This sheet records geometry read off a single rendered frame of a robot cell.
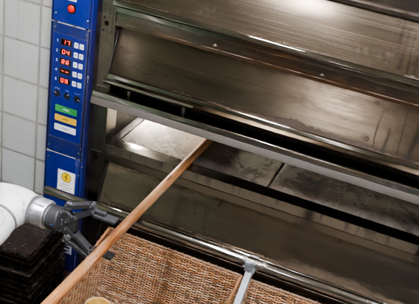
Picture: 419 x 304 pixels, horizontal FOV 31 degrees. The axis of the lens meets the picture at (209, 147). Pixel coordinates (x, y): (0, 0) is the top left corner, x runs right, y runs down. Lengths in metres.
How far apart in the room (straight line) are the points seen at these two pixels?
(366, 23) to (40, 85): 1.21
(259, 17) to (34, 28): 0.84
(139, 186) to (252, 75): 0.64
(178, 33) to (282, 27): 0.36
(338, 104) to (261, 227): 0.55
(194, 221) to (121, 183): 0.31
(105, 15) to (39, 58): 0.34
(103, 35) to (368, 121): 0.93
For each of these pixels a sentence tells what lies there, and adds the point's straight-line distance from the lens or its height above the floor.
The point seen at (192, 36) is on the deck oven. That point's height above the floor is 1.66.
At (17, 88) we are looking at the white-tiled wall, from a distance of 2.89.
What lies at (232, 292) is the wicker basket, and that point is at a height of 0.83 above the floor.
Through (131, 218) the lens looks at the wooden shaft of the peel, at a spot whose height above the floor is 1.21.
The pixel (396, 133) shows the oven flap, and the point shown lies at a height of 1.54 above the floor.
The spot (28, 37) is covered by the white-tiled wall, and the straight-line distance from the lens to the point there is 2.79.
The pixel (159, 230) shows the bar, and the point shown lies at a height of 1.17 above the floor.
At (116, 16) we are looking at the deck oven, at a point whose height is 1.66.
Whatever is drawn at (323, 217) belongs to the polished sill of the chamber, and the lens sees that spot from 2.57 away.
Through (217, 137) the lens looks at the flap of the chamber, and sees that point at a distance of 2.39.
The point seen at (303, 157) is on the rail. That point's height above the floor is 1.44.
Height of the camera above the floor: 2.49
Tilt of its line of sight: 28 degrees down
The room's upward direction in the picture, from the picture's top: 9 degrees clockwise
